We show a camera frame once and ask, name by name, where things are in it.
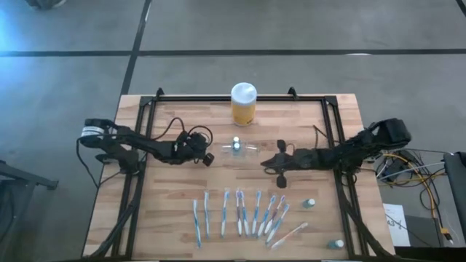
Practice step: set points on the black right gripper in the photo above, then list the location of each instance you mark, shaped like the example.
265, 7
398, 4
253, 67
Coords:
300, 160

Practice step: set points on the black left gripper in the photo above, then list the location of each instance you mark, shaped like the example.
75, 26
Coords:
191, 149

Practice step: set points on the teal mouthwash bottle white cap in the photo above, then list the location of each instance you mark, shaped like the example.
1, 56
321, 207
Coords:
308, 203
236, 139
335, 244
237, 147

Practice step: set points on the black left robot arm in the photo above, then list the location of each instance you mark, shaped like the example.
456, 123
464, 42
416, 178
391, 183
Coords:
145, 143

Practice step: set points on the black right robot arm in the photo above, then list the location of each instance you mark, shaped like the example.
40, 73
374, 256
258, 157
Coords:
349, 153

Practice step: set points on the clear acrylic organizer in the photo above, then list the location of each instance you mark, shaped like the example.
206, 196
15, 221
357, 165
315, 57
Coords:
251, 149

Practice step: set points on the yellow canister white lid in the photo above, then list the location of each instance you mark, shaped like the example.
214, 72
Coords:
244, 105

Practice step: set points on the black power brick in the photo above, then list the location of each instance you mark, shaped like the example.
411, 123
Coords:
393, 166

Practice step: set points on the white paper sheet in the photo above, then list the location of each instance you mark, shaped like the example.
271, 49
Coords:
395, 233

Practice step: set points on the black aluminium table frame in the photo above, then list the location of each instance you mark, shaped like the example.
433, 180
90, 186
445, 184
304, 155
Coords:
236, 98

